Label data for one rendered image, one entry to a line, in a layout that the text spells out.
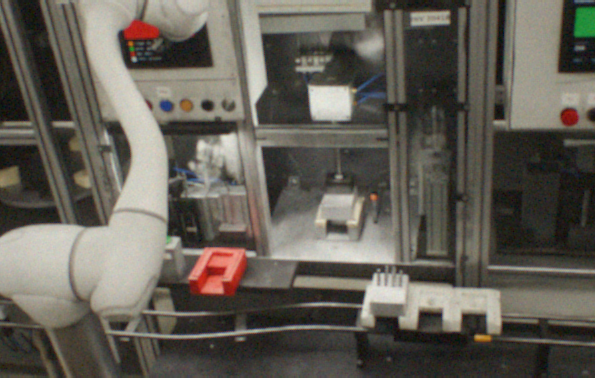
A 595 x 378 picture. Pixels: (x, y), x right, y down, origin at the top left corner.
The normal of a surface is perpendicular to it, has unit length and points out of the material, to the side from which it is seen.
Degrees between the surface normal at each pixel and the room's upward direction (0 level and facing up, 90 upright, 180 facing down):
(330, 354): 0
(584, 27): 90
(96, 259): 39
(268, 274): 0
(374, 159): 90
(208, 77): 90
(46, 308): 102
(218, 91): 90
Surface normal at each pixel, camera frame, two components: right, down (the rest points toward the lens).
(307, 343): -0.11, -0.86
